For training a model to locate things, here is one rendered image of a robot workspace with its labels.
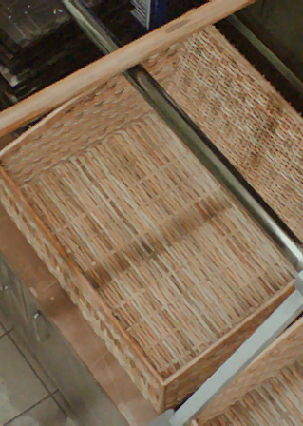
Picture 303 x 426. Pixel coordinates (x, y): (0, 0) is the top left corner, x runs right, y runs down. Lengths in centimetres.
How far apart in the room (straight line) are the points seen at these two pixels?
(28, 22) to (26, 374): 96
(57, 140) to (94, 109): 9
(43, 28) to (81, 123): 23
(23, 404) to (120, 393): 65
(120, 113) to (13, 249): 35
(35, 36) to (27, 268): 44
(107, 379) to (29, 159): 45
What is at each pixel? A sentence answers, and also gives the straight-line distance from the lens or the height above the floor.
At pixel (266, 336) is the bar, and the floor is 109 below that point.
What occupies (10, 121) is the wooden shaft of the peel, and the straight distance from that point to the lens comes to 126.
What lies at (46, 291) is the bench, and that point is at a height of 58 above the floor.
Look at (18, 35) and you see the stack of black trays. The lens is 176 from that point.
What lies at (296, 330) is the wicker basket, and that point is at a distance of 159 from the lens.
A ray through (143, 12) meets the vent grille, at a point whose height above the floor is 70.
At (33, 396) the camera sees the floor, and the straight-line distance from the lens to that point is 236.
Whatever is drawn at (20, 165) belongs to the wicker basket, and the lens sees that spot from 186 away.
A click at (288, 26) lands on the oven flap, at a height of 99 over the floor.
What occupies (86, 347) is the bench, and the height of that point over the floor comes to 58.
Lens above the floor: 222
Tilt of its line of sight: 59 degrees down
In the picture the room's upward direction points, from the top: 3 degrees clockwise
